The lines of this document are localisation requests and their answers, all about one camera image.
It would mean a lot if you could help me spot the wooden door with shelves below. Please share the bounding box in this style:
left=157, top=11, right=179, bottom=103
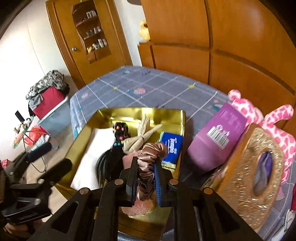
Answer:
left=46, top=1, right=132, bottom=89

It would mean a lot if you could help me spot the ornate silver tissue box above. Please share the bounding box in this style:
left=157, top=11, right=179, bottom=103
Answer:
left=203, top=123, right=285, bottom=232

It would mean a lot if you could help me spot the red fabric bundle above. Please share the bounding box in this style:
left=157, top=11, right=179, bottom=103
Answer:
left=30, top=87, right=66, bottom=119

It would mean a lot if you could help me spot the wooden wardrobe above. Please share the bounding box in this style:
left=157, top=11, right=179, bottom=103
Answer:
left=137, top=0, right=296, bottom=130

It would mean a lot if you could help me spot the grey checked bed sheet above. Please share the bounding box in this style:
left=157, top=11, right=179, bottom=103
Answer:
left=70, top=66, right=295, bottom=240

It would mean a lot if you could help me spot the pink fluffy sock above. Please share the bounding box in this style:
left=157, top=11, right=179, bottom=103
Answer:
left=121, top=152, right=158, bottom=217

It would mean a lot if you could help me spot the purple cardboard box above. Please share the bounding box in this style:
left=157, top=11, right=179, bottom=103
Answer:
left=187, top=103, right=247, bottom=172

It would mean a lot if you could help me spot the grey storage bin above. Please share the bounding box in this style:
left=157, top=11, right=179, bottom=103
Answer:
left=38, top=96, right=71, bottom=137

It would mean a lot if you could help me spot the metal rack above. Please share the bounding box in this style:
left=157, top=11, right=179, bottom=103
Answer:
left=11, top=115, right=60, bottom=173

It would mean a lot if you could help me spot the camouflage clothing pile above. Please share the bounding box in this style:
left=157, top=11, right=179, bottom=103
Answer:
left=26, top=70, right=70, bottom=110

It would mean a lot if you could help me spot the pink white giraffe plush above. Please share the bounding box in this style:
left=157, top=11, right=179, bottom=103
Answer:
left=228, top=89, right=295, bottom=184

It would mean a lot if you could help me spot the yellow plush toy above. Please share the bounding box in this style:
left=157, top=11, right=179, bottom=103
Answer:
left=138, top=20, right=151, bottom=41

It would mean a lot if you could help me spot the brown satin scrunchie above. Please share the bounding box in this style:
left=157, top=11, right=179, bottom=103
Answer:
left=137, top=142, right=168, bottom=201

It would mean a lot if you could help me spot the white cloth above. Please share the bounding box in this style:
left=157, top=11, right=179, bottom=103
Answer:
left=70, top=128, right=115, bottom=191

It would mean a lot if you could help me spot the blue tissue packet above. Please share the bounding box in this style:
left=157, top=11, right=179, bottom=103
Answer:
left=159, top=132, right=183, bottom=169

